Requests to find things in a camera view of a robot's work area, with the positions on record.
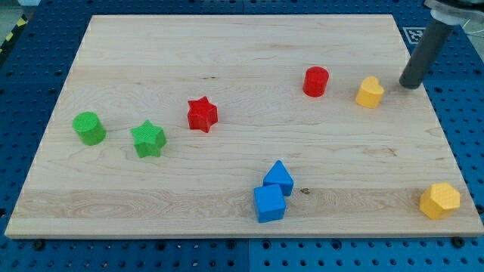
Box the yellow hexagon block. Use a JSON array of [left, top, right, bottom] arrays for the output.
[[419, 182, 461, 220]]

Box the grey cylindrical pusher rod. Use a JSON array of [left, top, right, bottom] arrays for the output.
[[399, 18, 455, 89]]

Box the green cylinder block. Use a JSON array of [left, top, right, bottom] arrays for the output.
[[72, 112, 107, 146]]

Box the wooden board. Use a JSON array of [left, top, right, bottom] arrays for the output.
[[5, 14, 483, 239]]

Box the blue triangle block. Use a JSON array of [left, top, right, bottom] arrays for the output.
[[262, 160, 294, 196]]

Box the white fiducial marker tag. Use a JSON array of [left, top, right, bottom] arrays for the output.
[[402, 26, 425, 45]]

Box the red star block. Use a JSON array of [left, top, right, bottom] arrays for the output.
[[188, 96, 218, 133]]

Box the green star block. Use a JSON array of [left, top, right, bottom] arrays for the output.
[[130, 119, 167, 158]]

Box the blue cube block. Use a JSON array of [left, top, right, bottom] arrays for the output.
[[253, 184, 286, 223]]

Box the red cylinder block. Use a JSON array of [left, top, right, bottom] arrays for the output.
[[302, 66, 330, 97]]

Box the yellow heart block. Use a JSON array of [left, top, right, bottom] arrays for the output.
[[355, 76, 385, 109]]

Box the translucent rod mount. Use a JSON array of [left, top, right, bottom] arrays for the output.
[[423, 0, 483, 25]]

